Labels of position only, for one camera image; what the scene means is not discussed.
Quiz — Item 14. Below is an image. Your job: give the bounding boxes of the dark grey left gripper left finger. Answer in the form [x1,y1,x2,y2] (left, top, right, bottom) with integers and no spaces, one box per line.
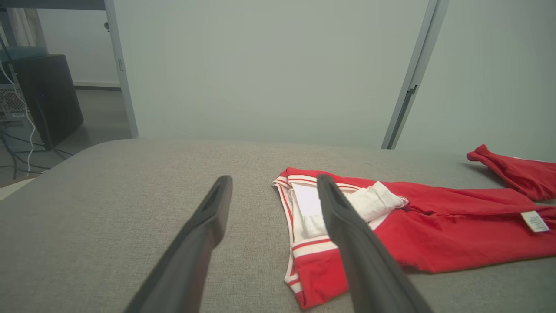
[124,175,234,313]

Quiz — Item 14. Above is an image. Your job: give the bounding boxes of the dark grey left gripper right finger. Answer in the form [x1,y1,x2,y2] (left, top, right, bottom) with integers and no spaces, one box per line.
[317,174,435,313]

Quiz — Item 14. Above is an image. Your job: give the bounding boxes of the red shirt with striped trim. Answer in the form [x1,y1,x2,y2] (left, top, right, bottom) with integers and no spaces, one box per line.
[272,166,556,310]

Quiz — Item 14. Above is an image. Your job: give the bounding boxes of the red shorts with white band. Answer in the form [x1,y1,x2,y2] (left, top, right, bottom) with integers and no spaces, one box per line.
[467,144,556,201]

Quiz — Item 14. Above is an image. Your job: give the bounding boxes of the grey fabric sofa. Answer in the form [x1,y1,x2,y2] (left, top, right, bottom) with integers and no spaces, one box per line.
[0,138,556,313]

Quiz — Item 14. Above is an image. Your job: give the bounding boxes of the black computer tower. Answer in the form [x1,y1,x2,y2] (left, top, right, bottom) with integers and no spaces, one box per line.
[13,54,84,151]

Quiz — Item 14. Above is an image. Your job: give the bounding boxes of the silver mesh computer case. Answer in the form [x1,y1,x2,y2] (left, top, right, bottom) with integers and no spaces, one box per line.
[0,84,27,118]

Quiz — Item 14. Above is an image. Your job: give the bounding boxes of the teal box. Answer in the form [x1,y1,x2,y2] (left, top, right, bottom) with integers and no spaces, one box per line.
[0,45,48,62]

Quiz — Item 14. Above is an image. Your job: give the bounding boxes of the black cable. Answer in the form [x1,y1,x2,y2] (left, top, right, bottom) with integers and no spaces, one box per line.
[0,126,75,180]

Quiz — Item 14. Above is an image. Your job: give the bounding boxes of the white cable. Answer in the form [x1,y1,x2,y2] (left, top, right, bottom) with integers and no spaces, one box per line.
[0,59,36,174]

